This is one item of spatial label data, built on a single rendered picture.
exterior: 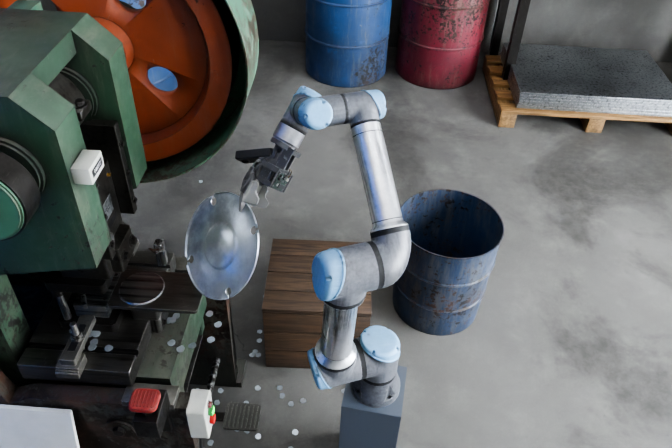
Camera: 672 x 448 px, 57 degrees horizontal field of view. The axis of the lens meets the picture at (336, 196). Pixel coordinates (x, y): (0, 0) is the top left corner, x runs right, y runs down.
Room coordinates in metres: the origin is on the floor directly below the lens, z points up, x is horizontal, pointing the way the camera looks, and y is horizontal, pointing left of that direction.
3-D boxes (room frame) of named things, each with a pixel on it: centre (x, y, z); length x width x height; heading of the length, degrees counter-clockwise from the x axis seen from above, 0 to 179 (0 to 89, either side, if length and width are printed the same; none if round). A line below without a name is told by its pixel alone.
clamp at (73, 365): (1.00, 0.67, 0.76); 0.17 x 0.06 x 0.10; 178
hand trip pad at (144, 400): (0.83, 0.44, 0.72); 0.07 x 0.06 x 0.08; 88
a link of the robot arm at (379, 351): (1.10, -0.14, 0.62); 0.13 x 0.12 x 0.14; 110
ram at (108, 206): (1.17, 0.62, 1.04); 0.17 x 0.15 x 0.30; 88
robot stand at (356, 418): (1.10, -0.14, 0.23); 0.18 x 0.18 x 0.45; 81
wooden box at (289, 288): (1.66, 0.05, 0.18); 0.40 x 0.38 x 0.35; 90
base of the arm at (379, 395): (1.10, -0.14, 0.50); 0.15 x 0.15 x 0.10
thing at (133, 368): (1.17, 0.66, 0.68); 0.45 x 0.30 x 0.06; 178
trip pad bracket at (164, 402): (0.85, 0.44, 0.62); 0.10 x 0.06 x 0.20; 178
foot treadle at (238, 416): (1.17, 0.53, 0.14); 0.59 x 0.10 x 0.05; 88
